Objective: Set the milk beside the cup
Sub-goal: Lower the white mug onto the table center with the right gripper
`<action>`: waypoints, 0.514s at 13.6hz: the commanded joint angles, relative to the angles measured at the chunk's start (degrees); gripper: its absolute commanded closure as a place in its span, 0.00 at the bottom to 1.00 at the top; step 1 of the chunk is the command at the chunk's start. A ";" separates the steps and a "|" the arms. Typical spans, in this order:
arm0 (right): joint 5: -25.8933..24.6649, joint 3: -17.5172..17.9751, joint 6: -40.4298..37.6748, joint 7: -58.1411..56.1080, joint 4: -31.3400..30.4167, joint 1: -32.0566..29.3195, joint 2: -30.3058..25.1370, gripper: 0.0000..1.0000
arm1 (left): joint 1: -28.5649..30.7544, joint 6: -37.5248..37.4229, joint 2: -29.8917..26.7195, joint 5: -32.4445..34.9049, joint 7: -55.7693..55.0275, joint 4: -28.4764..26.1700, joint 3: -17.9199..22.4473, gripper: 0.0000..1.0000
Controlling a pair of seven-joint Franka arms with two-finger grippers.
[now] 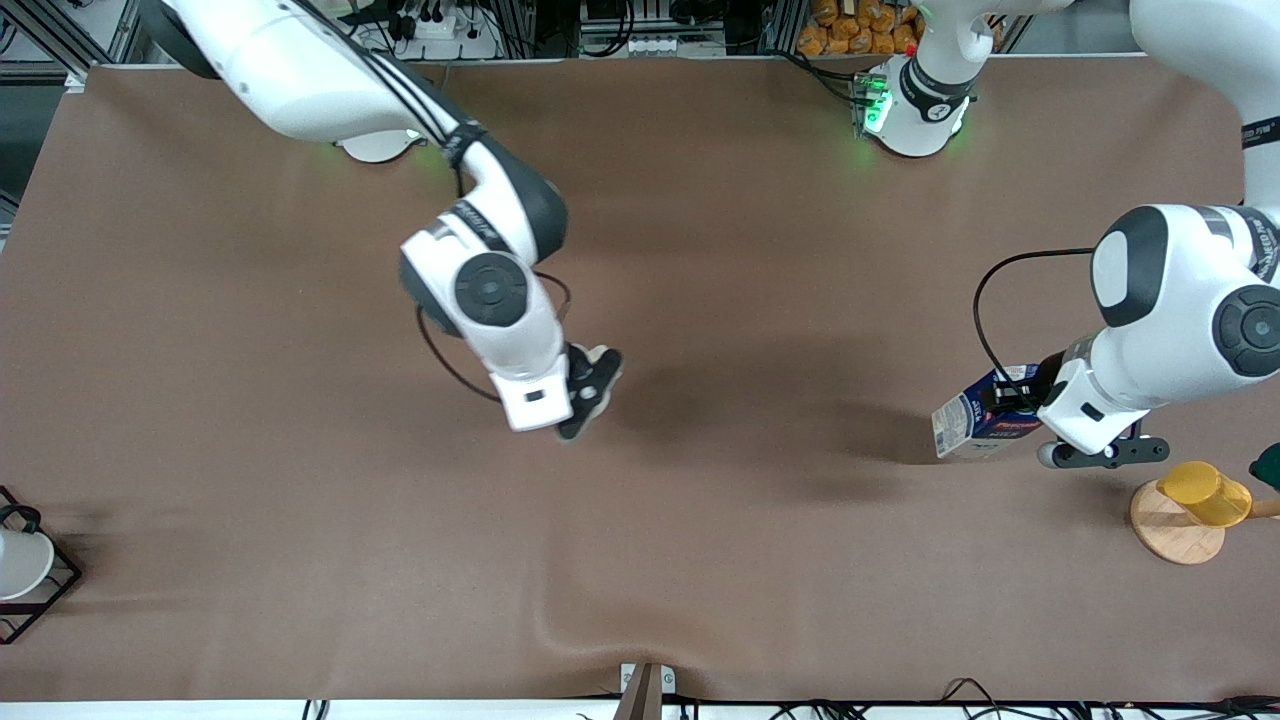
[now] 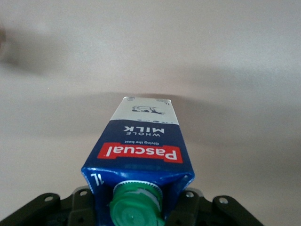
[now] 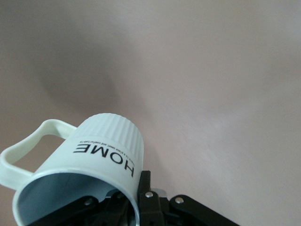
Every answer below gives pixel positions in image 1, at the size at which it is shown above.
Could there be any yellow plastic cup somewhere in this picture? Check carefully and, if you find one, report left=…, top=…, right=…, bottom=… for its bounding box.
left=1157, top=461, right=1253, bottom=528

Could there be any blue milk carton green cap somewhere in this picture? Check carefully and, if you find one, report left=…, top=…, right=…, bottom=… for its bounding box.
left=931, top=365, right=1061, bottom=463

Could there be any plain white cup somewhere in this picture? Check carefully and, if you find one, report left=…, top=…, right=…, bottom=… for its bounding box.
left=0, top=527, right=55, bottom=602

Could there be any white power strip with plugs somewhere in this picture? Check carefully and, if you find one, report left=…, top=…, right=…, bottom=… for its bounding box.
left=395, top=8, right=471, bottom=43

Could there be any black cable bundle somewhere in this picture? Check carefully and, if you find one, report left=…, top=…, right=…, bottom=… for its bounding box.
left=760, top=677, right=1280, bottom=720

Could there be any round wooden cup stand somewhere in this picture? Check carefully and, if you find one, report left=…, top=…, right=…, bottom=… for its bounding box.
left=1130, top=478, right=1280, bottom=566

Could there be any black wire rack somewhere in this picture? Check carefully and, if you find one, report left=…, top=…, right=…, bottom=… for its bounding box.
left=0, top=485, right=83, bottom=646

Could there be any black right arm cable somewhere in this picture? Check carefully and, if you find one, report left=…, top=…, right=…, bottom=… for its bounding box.
left=415, top=270, right=573, bottom=403

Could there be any pile of orange snack bags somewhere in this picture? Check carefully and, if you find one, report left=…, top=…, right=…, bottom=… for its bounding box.
left=797, top=0, right=926, bottom=57

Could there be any aluminium frame post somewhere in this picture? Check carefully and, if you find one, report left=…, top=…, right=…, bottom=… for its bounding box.
left=0, top=0, right=151, bottom=91

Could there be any brown table cloth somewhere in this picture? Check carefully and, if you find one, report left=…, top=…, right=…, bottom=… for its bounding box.
left=0, top=55, right=1280, bottom=703

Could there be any small metal bracket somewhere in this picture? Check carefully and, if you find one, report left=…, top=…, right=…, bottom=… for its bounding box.
left=619, top=662, right=677, bottom=696

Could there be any brown mount post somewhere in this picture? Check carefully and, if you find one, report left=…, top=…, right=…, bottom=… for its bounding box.
left=612, top=662, right=663, bottom=720

